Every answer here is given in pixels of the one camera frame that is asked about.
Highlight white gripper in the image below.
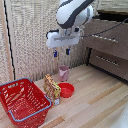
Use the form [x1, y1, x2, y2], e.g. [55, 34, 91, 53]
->
[45, 27, 81, 58]

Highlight cereal snack bar box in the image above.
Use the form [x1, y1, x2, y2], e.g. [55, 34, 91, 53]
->
[43, 73, 62, 107]

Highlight brown drawer cabinet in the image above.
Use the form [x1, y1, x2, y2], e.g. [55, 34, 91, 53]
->
[82, 9, 128, 83]

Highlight pink plastic cup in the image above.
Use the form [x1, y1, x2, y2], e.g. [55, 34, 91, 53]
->
[58, 65, 70, 83]

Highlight red plastic bowl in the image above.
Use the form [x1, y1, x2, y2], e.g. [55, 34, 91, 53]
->
[57, 82, 76, 99]

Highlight red plastic shopping basket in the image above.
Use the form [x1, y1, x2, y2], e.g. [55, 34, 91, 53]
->
[0, 77, 53, 128]

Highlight black cable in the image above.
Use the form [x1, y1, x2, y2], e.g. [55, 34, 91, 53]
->
[79, 17, 128, 39]

